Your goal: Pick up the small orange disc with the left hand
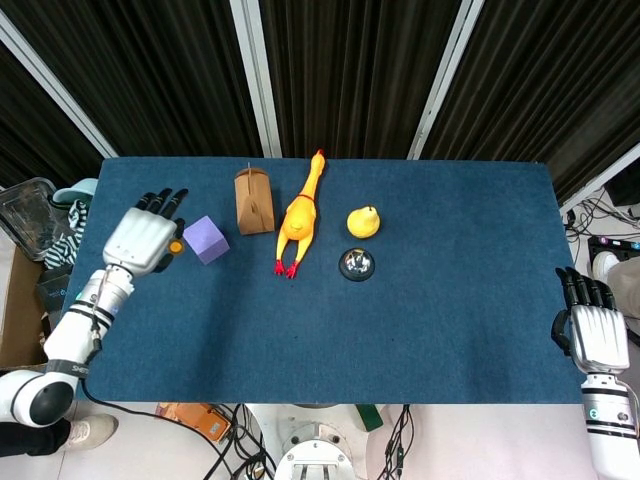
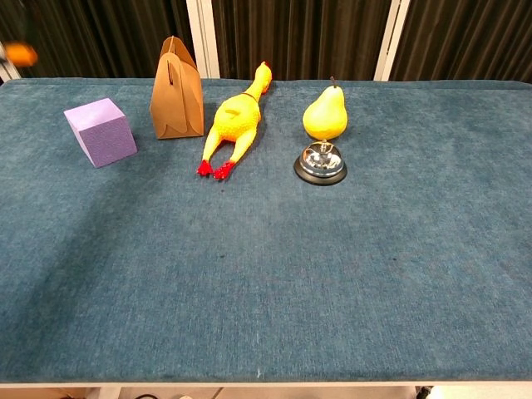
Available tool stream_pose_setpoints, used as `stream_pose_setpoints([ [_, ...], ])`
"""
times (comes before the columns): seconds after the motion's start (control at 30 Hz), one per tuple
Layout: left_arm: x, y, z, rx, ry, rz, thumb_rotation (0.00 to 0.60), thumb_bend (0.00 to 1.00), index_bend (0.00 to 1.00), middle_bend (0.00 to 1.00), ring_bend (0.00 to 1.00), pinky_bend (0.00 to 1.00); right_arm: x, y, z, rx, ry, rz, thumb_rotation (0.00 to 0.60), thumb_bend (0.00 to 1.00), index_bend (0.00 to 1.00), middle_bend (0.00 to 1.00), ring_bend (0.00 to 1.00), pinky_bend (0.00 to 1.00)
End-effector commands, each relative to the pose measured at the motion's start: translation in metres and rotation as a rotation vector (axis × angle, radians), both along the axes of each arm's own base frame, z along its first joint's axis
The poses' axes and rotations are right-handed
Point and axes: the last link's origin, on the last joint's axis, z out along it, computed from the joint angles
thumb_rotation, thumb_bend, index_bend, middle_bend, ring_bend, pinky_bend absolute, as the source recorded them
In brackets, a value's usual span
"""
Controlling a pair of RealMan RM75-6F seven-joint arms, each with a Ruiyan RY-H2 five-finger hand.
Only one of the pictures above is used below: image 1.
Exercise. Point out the yellow pear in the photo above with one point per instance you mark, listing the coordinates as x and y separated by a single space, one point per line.
364 224

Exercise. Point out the yellow rubber chicken toy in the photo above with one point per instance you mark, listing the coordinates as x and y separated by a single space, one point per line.
297 220

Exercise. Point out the dark pleated curtain panel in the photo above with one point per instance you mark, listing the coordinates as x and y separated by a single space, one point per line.
30 130
360 75
550 75
150 75

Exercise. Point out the brown cardboard box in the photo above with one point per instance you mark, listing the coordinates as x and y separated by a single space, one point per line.
17 310

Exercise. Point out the clear plastic container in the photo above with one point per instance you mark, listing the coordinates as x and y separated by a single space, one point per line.
25 220

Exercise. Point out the black trouser leg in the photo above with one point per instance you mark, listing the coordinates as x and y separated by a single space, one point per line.
30 441

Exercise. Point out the blue cloth table cover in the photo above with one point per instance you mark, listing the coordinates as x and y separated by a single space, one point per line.
350 325

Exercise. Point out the white sneaker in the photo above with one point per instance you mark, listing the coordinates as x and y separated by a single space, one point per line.
605 265
92 430

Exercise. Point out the white frame post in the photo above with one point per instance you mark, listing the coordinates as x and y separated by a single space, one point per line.
600 179
444 85
255 90
60 100

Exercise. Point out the small black box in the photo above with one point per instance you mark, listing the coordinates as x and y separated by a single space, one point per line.
52 295

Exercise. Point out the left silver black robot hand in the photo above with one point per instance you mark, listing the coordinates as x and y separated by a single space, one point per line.
137 240

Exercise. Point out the brown paper gable box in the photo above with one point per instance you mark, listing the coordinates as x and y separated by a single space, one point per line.
255 210

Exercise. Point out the dark green rectangular block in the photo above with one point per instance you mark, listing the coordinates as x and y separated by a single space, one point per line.
370 417

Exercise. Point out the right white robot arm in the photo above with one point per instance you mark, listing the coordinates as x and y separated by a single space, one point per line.
607 430

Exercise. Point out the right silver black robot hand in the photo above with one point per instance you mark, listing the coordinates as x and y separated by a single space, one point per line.
597 335

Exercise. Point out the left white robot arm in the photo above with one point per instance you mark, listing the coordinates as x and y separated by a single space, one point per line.
70 335

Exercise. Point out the black power strip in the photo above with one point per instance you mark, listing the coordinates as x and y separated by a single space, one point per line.
615 243

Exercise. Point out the small orange round cap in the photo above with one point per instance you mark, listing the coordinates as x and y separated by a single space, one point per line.
175 246

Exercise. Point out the orange device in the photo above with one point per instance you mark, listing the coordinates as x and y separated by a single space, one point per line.
200 422

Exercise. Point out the black monitor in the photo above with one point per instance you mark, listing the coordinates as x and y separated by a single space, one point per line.
625 187

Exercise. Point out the striped black white cloth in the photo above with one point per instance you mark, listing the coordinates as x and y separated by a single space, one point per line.
67 235

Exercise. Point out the purple foam cube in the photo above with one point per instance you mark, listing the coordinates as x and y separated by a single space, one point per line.
205 240

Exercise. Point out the beige trouser leg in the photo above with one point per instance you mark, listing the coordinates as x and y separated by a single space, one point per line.
627 290

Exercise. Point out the teal cap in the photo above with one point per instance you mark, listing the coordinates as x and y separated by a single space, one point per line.
75 191

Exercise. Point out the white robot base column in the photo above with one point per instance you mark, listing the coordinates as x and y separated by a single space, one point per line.
315 445

